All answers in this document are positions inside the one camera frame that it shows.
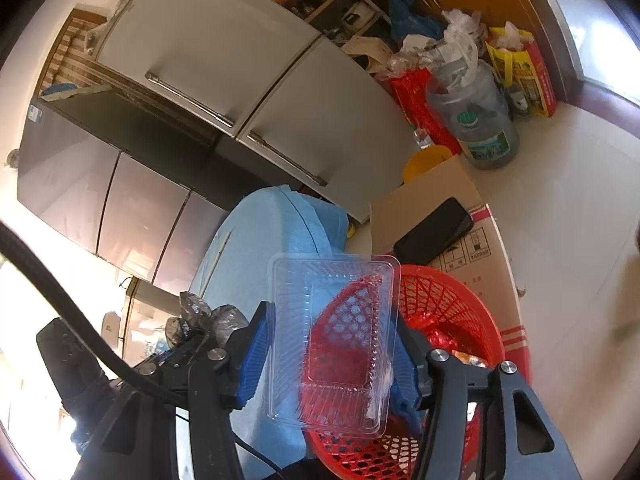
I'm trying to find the thin dark cable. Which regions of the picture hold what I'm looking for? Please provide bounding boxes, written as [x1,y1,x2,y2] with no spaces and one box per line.
[231,435,283,480]

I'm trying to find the long white stick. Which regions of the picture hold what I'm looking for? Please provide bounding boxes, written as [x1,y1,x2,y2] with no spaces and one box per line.
[200,230,232,301]

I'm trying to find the white plastic bag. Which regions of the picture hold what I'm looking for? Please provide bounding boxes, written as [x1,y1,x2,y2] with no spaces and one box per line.
[387,35,441,73]
[440,8,488,91]

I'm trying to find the cluttered wall shelf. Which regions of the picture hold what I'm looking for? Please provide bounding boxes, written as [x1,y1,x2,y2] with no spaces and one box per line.
[292,0,393,43]

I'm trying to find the grey three-drawer refrigerator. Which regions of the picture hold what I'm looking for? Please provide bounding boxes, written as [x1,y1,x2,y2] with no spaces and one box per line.
[17,97,251,291]

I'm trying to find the red shopping bag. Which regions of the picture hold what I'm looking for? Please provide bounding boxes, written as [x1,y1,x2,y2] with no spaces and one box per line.
[387,67,463,156]

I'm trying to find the yellow plastic bowl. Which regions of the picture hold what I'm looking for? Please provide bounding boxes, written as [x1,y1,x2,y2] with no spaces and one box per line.
[402,146,453,186]

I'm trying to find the silver two-door refrigerator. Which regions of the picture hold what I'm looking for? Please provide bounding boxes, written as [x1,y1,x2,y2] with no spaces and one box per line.
[92,0,418,223]

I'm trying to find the woven bamboo blind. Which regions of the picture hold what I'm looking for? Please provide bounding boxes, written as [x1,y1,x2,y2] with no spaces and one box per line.
[37,7,108,93]

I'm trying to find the large blue plastic bag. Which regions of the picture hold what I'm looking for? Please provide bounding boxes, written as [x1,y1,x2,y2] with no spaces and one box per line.
[389,0,446,46]

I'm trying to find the cardboard box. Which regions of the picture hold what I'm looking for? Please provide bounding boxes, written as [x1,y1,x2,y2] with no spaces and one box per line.
[369,152,533,376]

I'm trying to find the yellow printed bag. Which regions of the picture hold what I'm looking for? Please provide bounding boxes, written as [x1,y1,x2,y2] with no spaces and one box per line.
[486,27,558,118]

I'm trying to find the black plastic bag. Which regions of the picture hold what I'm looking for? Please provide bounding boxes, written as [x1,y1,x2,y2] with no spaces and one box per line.
[164,291,248,348]

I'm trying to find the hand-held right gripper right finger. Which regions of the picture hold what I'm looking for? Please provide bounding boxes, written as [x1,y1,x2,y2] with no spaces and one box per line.
[392,317,583,480]

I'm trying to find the clear plastic tray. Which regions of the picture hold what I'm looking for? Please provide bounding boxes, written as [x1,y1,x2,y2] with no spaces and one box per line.
[266,252,402,437]

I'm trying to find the blue tablecloth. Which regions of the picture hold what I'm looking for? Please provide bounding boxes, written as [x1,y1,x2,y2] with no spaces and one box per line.
[189,185,351,467]

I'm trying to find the large grey water jug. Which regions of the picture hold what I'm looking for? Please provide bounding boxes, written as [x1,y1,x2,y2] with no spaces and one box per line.
[426,59,521,170]

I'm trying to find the blue cloth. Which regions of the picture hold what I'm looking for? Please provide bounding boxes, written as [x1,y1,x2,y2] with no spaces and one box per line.
[40,82,113,103]

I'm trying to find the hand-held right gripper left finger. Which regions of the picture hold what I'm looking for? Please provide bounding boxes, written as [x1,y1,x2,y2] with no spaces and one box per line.
[75,301,275,480]

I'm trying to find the thick black cable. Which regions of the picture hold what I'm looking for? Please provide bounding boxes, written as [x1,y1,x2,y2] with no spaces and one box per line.
[0,222,193,408]

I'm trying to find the loose cardboard pieces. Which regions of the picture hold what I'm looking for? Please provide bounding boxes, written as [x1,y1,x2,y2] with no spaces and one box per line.
[342,35,393,73]

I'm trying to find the black smartphone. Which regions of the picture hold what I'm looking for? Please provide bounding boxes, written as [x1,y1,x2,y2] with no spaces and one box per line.
[392,197,475,266]

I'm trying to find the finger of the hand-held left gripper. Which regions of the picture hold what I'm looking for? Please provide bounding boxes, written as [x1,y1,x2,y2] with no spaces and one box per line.
[150,331,217,367]

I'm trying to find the red mesh plastic basket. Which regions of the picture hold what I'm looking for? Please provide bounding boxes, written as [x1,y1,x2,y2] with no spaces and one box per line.
[300,263,506,480]

